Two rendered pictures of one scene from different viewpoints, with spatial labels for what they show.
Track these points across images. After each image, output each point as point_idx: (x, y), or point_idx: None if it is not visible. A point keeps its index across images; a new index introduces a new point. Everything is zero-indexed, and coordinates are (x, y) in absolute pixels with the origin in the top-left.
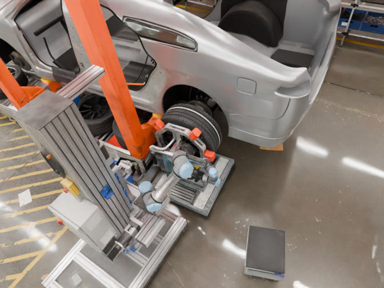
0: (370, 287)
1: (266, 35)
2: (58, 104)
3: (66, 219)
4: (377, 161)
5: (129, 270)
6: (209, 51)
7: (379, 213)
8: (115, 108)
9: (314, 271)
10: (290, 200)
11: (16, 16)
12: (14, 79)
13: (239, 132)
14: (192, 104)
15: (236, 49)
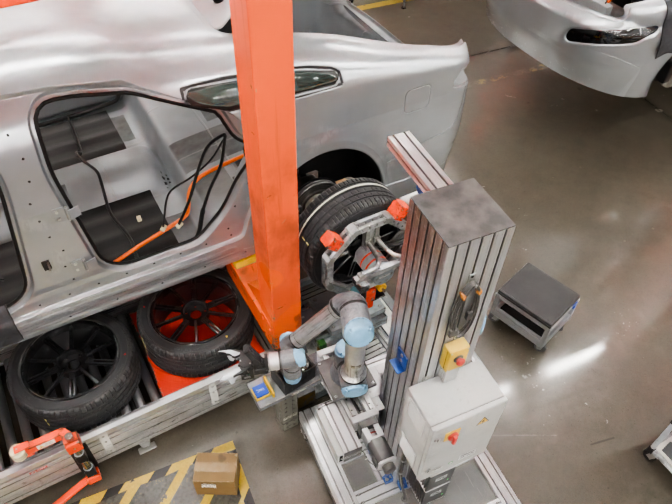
0: (608, 254)
1: None
2: (465, 193)
3: (478, 409)
4: (470, 143)
5: (467, 482)
6: (360, 73)
7: (534, 188)
8: (282, 255)
9: (568, 285)
10: None
11: None
12: None
13: (400, 184)
14: (308, 192)
15: (391, 52)
